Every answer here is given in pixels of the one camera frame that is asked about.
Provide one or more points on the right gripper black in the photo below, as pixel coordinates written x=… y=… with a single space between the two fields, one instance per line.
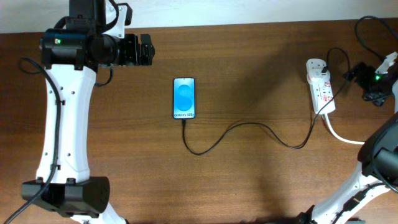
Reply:
x=367 y=71

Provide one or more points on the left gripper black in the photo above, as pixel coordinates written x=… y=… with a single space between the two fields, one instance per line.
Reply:
x=132 y=56

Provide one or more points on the blue Galaxy smartphone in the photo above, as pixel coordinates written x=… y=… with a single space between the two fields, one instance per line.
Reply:
x=184 y=98

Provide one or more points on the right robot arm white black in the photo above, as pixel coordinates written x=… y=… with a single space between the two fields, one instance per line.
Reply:
x=375 y=174

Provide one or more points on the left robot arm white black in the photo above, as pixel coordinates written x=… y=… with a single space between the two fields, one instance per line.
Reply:
x=90 y=37

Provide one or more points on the white USB charger adapter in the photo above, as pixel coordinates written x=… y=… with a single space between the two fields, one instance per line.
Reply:
x=316 y=76

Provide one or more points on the white power strip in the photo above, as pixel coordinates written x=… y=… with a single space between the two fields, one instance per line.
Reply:
x=321 y=93

